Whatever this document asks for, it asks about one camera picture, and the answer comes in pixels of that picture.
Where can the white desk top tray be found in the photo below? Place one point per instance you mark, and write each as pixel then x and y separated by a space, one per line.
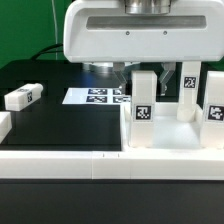
pixel 169 133

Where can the white front obstacle bar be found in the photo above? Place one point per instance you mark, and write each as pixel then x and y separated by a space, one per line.
pixel 155 164

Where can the printed fiducial marker sheet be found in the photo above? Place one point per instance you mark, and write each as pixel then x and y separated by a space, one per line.
pixel 98 96

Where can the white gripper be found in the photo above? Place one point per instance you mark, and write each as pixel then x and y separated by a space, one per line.
pixel 104 31

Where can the white left obstacle block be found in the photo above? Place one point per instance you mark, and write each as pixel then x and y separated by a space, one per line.
pixel 5 124

